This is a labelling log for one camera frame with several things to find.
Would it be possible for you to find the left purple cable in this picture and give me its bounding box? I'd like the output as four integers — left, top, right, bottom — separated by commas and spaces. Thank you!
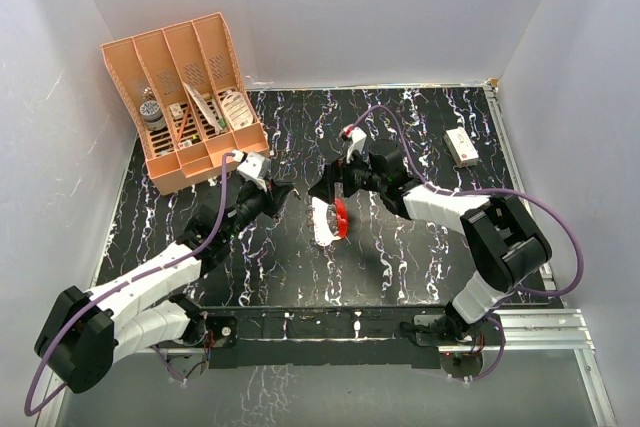
23, 149, 246, 417

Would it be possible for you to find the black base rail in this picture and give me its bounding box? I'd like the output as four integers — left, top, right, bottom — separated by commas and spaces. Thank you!
149, 304, 506, 371

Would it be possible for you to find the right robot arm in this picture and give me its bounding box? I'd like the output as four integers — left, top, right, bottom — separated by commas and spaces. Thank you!
308, 140, 552, 344

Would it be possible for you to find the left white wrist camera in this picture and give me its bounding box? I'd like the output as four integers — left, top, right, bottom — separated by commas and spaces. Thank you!
232, 150, 271, 192

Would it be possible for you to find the round grey tin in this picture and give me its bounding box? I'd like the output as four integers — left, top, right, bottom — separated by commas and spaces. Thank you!
139, 100, 166, 131

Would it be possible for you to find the white paper packet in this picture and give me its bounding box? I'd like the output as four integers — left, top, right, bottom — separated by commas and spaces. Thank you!
183, 82, 226, 135

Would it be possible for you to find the purple cable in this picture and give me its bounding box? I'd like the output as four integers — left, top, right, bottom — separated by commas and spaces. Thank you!
344, 105, 585, 382
23, 149, 246, 417

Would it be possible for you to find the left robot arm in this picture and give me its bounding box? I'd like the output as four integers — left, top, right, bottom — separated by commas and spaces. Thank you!
34, 176, 296, 393

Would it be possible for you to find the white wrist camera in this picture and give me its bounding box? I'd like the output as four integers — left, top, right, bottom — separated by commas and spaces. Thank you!
232, 150, 271, 192
341, 124, 368, 164

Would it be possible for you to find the white blister pack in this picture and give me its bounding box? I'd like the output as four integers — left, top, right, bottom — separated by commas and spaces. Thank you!
221, 90, 254, 130

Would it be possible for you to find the small white card box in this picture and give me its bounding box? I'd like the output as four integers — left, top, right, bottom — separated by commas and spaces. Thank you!
168, 103, 184, 121

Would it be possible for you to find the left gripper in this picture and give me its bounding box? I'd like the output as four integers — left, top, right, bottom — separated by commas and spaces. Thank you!
223, 175, 293, 242

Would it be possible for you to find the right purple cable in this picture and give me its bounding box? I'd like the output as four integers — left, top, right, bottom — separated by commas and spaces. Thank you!
344, 105, 585, 382

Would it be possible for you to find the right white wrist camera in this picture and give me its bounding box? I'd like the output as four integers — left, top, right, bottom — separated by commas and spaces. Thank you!
341, 124, 368, 164

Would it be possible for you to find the orange plastic desk organizer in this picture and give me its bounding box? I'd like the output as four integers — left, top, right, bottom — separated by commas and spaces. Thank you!
101, 13, 269, 195

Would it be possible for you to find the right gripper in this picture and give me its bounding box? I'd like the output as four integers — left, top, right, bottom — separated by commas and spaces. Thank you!
309, 145, 386, 205

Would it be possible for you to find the small white cardboard box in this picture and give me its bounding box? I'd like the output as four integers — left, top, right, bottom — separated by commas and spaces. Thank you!
444, 127, 479, 168

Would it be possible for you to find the orange pencil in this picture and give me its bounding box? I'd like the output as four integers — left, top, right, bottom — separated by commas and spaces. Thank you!
176, 105, 192, 144

